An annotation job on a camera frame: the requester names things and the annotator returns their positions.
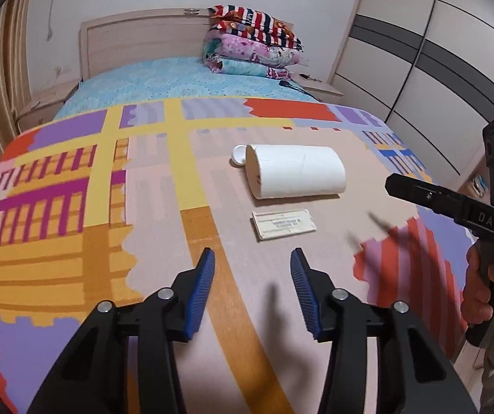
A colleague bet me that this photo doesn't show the person's right hand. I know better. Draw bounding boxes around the person's right hand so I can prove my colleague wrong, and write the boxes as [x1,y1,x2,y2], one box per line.
[462,244,494,325]

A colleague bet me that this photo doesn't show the wooden nightstand with drawers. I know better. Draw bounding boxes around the wooden nightstand with drawers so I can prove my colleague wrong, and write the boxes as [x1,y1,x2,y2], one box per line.
[16,79,80,133]

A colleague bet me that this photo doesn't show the light blue folded quilt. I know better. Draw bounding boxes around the light blue folded quilt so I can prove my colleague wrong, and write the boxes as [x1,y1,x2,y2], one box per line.
[206,55,294,79]

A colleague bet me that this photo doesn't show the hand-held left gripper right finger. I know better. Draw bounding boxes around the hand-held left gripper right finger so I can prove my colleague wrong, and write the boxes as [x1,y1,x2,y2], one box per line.
[289,248,478,414]

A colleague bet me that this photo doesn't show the thin wall cable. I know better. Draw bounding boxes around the thin wall cable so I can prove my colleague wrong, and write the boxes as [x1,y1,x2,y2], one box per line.
[44,0,59,42]

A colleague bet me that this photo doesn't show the wooden corner shelf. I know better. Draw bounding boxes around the wooden corner shelf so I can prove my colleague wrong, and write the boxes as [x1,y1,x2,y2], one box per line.
[456,168,494,202]

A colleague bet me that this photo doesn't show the black plug with cable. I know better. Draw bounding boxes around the black plug with cable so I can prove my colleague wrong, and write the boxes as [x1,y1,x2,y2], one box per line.
[279,78,317,96]

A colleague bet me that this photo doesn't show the light wooden headboard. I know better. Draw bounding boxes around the light wooden headboard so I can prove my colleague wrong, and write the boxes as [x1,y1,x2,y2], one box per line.
[79,7,218,81]

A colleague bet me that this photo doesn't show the small white round lid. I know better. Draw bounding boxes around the small white round lid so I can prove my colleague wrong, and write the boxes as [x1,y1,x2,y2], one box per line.
[231,144,249,169]

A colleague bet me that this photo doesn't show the blue patterned bowl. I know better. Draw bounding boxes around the blue patterned bowl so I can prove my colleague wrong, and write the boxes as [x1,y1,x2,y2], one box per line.
[467,175,492,195]

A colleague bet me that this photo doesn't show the pink floral quilt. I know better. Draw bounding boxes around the pink floral quilt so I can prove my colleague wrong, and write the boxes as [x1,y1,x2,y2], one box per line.
[201,32,305,68]

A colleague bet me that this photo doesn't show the bed with turquoise sheet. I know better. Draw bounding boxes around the bed with turquoise sheet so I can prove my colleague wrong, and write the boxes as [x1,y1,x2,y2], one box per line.
[0,55,477,414]

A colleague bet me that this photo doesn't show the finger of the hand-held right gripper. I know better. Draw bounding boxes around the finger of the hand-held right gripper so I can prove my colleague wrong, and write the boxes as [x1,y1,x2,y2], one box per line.
[385,174,473,226]

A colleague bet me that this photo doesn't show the sliding door wardrobe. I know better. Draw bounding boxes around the sliding door wardrobe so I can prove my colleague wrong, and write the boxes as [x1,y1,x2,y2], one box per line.
[329,0,494,193]

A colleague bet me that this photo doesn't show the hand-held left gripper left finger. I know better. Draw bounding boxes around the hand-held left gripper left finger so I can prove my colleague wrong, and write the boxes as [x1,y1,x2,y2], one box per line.
[27,248,216,414]

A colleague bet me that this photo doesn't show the white toilet paper roll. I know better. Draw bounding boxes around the white toilet paper roll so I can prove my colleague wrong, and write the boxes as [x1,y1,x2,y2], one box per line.
[246,144,347,201]

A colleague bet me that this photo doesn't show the low wooden nightstand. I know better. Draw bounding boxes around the low wooden nightstand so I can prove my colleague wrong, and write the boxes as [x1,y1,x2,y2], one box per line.
[292,73,345,103]

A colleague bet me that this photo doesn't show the colourful foam puzzle mat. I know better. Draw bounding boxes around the colourful foam puzzle mat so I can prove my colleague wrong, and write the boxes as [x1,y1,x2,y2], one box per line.
[0,97,477,414]

